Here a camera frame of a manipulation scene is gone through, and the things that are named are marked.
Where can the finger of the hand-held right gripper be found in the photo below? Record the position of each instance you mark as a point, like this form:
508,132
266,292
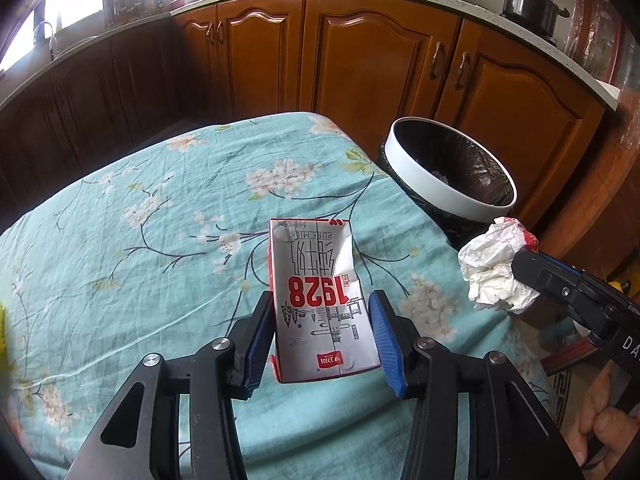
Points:
560,264
550,282

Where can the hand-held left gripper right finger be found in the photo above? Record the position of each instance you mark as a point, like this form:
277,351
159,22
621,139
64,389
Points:
387,340

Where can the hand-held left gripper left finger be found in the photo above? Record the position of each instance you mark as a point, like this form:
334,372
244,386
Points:
255,350

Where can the white paper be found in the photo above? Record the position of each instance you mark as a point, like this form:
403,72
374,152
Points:
490,270

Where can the red white milk carton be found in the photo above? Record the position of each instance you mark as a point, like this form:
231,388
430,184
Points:
320,320

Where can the white bin with black bag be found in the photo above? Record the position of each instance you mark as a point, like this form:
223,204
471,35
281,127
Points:
430,180

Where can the person's right hand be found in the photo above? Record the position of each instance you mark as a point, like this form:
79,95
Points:
602,422

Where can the patterned floor mat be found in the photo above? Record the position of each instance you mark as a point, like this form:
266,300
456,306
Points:
557,390

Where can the teal floral tablecloth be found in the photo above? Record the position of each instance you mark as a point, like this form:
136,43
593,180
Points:
150,240

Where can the clear plastic wrapped object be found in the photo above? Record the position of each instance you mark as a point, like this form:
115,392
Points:
600,25

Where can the steel cooking pot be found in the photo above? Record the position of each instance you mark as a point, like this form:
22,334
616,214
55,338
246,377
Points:
530,2

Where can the brown wooden kitchen cabinets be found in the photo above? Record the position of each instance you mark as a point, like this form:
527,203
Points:
360,60

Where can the chrome sink faucet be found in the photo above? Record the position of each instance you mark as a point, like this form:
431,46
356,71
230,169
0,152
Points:
50,40

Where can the dish rack with utensils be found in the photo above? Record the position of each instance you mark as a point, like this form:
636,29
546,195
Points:
120,2

